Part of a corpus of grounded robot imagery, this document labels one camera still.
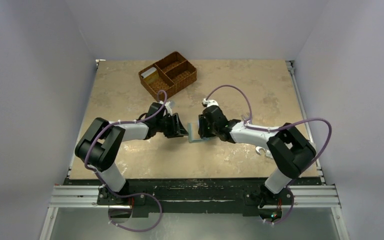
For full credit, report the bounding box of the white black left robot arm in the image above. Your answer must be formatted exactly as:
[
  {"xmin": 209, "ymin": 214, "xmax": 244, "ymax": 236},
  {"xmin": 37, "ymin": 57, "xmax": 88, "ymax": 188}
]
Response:
[{"xmin": 74, "ymin": 101, "xmax": 189, "ymax": 205}]

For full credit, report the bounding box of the silver wrench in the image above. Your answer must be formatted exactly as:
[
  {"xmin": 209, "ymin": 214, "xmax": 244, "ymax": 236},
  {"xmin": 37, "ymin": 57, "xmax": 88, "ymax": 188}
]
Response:
[{"xmin": 241, "ymin": 112, "xmax": 272, "ymax": 157}]

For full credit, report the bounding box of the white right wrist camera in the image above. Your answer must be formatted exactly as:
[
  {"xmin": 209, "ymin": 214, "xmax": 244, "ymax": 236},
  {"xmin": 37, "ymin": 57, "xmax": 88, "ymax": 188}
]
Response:
[{"xmin": 201, "ymin": 98, "xmax": 219, "ymax": 108}]

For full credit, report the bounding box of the brown woven divided basket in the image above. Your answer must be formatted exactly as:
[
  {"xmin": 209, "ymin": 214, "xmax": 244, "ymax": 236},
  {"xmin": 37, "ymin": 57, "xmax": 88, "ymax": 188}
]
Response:
[{"xmin": 138, "ymin": 51, "xmax": 197, "ymax": 101}]

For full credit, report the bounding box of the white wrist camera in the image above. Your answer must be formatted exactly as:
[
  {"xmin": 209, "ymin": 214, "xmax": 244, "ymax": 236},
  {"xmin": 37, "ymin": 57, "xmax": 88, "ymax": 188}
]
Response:
[
  {"xmin": 201, "ymin": 98, "xmax": 219, "ymax": 108},
  {"xmin": 164, "ymin": 101, "xmax": 175, "ymax": 115}
]

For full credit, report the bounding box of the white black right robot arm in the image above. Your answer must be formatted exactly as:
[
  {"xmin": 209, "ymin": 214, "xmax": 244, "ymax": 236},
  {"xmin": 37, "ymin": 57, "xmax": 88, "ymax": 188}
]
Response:
[{"xmin": 198, "ymin": 104, "xmax": 316, "ymax": 204}]

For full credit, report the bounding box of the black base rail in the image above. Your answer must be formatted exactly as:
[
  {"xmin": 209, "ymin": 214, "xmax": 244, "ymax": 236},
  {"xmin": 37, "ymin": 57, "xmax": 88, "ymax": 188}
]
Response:
[{"xmin": 63, "ymin": 177, "xmax": 327, "ymax": 218}]

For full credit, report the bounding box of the aluminium frame rail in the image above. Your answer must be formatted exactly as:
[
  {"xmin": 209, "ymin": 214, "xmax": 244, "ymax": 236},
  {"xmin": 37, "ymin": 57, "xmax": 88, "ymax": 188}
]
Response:
[{"xmin": 39, "ymin": 185, "xmax": 98, "ymax": 240}]

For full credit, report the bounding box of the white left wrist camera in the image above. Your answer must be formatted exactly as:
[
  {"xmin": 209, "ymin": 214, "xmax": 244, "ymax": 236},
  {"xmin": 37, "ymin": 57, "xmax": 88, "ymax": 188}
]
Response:
[{"xmin": 164, "ymin": 101, "xmax": 175, "ymax": 115}]

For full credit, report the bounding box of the teal card holder wallet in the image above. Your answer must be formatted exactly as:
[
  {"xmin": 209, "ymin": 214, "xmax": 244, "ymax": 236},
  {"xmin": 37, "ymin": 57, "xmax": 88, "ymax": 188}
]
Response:
[{"xmin": 187, "ymin": 121, "xmax": 212, "ymax": 144}]

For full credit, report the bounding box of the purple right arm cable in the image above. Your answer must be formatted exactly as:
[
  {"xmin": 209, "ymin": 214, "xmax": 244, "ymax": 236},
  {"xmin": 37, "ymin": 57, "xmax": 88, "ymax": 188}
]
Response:
[{"xmin": 201, "ymin": 84, "xmax": 333, "ymax": 226}]

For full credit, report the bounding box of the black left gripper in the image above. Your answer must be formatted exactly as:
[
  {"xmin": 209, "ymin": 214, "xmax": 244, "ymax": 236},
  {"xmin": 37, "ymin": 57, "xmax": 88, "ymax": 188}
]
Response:
[{"xmin": 155, "ymin": 113, "xmax": 187, "ymax": 138}]

